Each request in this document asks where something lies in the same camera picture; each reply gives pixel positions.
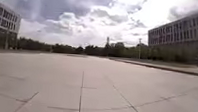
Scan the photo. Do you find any row of trees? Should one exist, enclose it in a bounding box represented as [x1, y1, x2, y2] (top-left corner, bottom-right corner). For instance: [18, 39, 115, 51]
[16, 34, 156, 61]

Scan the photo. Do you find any dark building with window rows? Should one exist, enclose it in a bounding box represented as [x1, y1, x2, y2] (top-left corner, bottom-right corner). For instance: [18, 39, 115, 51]
[146, 2, 198, 65]

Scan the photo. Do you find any pale paved strip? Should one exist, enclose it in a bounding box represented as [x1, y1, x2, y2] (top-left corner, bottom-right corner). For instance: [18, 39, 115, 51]
[125, 59, 198, 76]

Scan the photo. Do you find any pale concrete slab plaza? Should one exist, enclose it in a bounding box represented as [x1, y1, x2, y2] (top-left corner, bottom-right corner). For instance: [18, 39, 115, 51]
[0, 48, 198, 112]

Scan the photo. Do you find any tall thin tower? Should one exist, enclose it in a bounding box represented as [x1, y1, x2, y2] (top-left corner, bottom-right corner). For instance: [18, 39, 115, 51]
[106, 36, 111, 50]

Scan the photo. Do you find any dark kerb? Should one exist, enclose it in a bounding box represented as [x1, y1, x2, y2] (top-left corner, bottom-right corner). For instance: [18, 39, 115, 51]
[110, 57, 198, 78]

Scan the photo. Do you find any grey building with window rows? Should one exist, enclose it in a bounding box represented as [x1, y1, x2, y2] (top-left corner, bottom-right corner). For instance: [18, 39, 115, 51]
[0, 0, 24, 51]

